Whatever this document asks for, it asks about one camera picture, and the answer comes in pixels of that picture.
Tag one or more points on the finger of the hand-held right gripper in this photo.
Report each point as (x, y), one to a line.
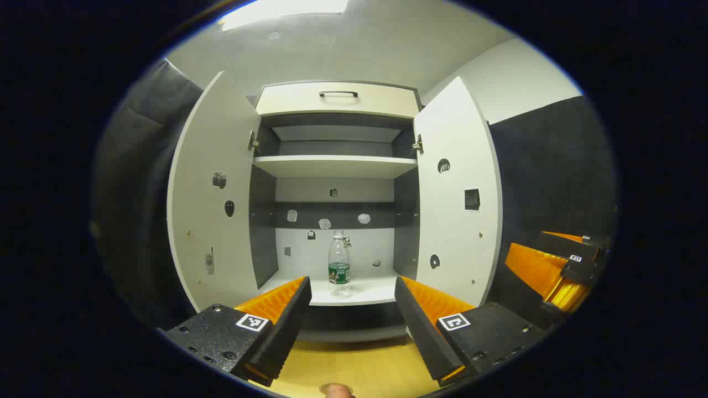
(578, 271)
(564, 246)

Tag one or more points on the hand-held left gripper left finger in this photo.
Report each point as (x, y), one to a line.
(285, 331)

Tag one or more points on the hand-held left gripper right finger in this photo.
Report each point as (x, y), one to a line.
(423, 337)

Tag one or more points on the clear plastic bottle green label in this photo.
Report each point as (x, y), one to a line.
(339, 260)

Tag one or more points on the white and grey cabinet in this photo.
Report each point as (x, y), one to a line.
(354, 249)

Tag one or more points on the white cabinet shelf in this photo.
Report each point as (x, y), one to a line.
(332, 166)

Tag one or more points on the ceiling light panel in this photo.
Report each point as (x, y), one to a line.
(276, 11)

